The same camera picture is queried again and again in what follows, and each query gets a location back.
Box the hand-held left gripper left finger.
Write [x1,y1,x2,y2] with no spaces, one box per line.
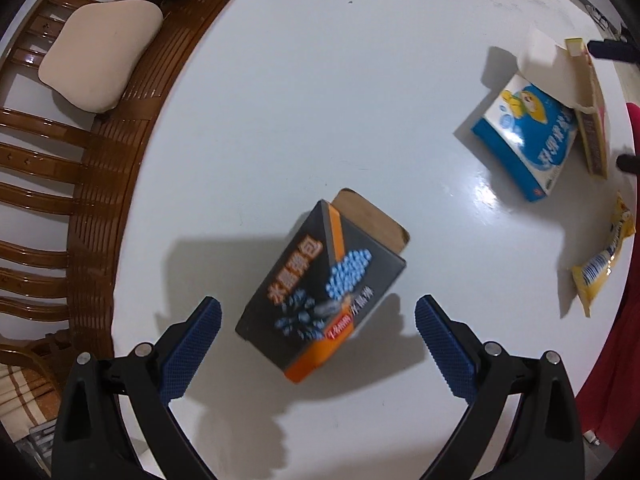
[52,296,223,480]

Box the blue cartoon print box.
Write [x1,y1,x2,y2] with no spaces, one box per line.
[471,74,581,203]

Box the cream striped curtain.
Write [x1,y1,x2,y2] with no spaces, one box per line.
[0,362,56,423]

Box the person's right leg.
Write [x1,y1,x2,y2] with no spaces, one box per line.
[625,102,640,156]

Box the grey radiator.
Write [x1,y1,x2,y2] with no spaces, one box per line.
[17,417,55,476]

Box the person's left leg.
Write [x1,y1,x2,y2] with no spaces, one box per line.
[575,280,640,441]

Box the black box with orange edge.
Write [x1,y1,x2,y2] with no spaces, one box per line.
[235,188,411,385]

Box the beige back cushion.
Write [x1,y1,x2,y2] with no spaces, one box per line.
[37,0,165,113]

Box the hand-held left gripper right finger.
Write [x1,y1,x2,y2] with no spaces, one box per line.
[415,295,586,480]

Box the brown wooden sofa bench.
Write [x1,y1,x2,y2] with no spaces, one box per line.
[0,0,273,413]

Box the yellow snack wrapper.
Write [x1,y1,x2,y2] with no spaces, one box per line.
[571,191,637,318]

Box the person's leg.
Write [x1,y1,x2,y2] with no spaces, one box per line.
[625,102,640,156]
[575,280,640,441]

